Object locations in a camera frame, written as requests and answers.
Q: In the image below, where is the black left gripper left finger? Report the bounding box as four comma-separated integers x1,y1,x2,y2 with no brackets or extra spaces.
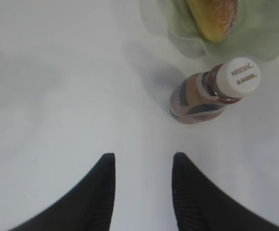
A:
14,153,116,231

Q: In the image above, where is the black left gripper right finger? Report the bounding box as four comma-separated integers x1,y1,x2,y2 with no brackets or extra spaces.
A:
172,152,279,231

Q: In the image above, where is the brown Nescafe coffee bottle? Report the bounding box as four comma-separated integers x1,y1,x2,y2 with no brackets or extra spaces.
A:
169,57,261,124

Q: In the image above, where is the golden bread roll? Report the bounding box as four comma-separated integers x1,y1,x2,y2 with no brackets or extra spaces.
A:
186,0,238,43

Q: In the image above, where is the green glass ruffled plate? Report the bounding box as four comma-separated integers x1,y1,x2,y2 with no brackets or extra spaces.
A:
139,0,279,61

